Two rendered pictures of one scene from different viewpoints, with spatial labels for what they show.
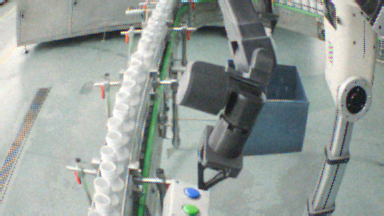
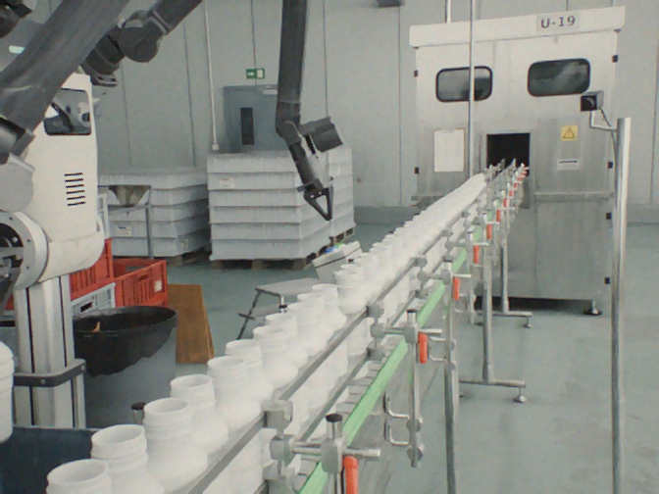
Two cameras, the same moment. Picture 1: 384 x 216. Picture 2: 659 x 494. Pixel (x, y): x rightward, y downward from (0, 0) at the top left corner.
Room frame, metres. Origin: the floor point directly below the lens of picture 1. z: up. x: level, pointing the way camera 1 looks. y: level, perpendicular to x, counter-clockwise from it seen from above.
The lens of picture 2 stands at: (2.43, 0.40, 1.38)
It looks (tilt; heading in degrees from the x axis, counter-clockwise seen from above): 8 degrees down; 194
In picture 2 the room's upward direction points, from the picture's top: 2 degrees counter-clockwise
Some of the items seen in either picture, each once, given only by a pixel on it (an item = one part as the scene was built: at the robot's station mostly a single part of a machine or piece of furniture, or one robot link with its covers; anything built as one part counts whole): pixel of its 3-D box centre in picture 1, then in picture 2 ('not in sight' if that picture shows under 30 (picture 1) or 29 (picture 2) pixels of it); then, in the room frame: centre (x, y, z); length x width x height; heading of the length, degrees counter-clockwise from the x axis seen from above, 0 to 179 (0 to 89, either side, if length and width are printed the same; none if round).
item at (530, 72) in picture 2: not in sight; (513, 166); (-4.16, 0.38, 1.05); 1.60 x 1.40 x 2.10; 178
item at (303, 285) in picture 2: not in sight; (287, 313); (-2.34, -1.04, 0.21); 0.61 x 0.47 x 0.41; 51
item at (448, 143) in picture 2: not in sight; (448, 150); (-3.41, -0.07, 1.22); 0.23 x 0.03 x 0.32; 88
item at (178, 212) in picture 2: not in sight; (160, 214); (-5.78, -3.55, 0.50); 1.23 x 1.05 x 1.00; 176
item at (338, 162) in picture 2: not in sight; (306, 195); (-7.22, -2.19, 0.59); 1.25 x 1.03 x 1.17; 179
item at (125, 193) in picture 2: not in sight; (129, 201); (-3.50, -2.70, 0.85); 0.36 x 0.12 x 0.27; 88
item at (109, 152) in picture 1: (114, 179); (402, 270); (0.81, 0.17, 1.08); 0.06 x 0.06 x 0.17
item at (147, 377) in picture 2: not in sight; (126, 392); (-0.46, -1.18, 0.32); 0.45 x 0.45 x 0.64
